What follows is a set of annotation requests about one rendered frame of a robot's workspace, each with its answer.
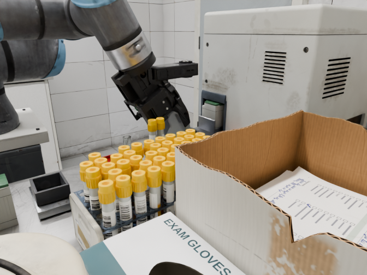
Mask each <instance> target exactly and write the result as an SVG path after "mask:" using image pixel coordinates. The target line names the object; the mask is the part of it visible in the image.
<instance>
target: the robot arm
mask: <svg viewBox="0 0 367 275"><path fill-rule="evenodd" d="M94 36H95V37H96V38H97V40H98V42H99V43H100V45H101V47H102V48H103V50H104V51H105V53H106V54H107V56H108V57H109V59H110V61H111V62H112V64H113V66H114V67H115V69H116V70H118V72H117V73H116V74H115V75H113V76H112V77H111V79H112V80H113V82H114V83H115V85H116V86H117V88H118V89H119V91H120V92H121V94H122V95H123V97H124V98H125V100H124V103H125V104H126V106H127V107H128V109H129V110H130V112H131V113H132V115H133V116H134V118H135V119H136V121H137V120H138V119H140V118H142V117H143V119H144V120H145V122H146V123H147V125H148V119H156V118H157V117H163V118H164V122H165V129H164V135H167V134H175V135H176V133H177V132H179V131H185V132H186V130H187V129H190V117H189V113H188V111H187V108H186V106H185V105H184V103H183V101H182V99H181V97H180V95H179V93H178V92H177V90H176V89H175V87H174V86H173V85H172V84H170V82H168V80H170V79H177V78H181V77H182V78H189V77H193V76H196V75H198V63H193V62H192V61H188V60H184V61H179V63H169V64H160V65H153V64H154V63H155V61H156V57H155V55H154V54H153V52H152V47H151V45H150V43H149V41H148V40H147V38H146V36H145V34H144V32H143V30H142V29H141V27H140V24H139V22H138V20H137V18H136V17H135V15H134V12H133V11H132V9H131V7H130V5H129V3H128V1H127V0H0V135H2V134H5V133H8V132H10V131H12V130H14V129H16V128H17V127H18V126H19V125H20V121H19V116H18V114H17V112H16V110H15V109H14V107H13V106H12V104H11V102H10V100H9V99H8V97H7V95H6V93H5V88H4V83H5V82H13V81H22V80H31V79H45V78H47V77H52V76H56V75H58V74H59V73H60V72H61V71H62V70H63V68H64V65H65V62H66V47H65V44H64V43H63V42H64V40H79V39H82V38H87V37H94ZM130 105H131V106H133V107H135V109H136V110H137V111H138V112H137V114H136V115H135V114H134V112H133V111H132V109H131V108H130V107H129V106H130Z"/></svg>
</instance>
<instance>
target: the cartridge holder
mask: <svg viewBox="0 0 367 275"><path fill-rule="evenodd" d="M29 181H30V184H31V186H30V187H29V192H30V195H31V198H32V201H33V203H34V206H35V209H36V211H37V215H38V217H39V219H44V218H47V217H51V216H53V215H55V214H59V213H62V212H65V211H69V210H71V206H70V200H69V195H70V194H71V192H70V186H69V183H68V182H67V180H66V178H65V177H64V175H63V173H62V172H61V171H60V172H56V173H52V174H48V175H44V176H40V177H36V178H31V179H29Z"/></svg>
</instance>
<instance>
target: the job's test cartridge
mask: <svg viewBox="0 0 367 275"><path fill-rule="evenodd" d="M202 116H204V117H207V118H210V119H213V120H215V121H216V128H219V127H222V126H223V116H224V105H222V106H213V105H210V104H206V103H204V105H202Z"/></svg>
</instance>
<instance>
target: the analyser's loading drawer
mask: <svg viewBox="0 0 367 275"><path fill-rule="evenodd" d="M190 129H194V130H195V133H198V132H201V133H204V134H205V136H212V135H214V134H216V133H218V132H221V131H223V127H219V128H216V121H215V120H213V119H210V118H207V117H204V116H201V115H199V121H198V127H195V128H192V127H190Z"/></svg>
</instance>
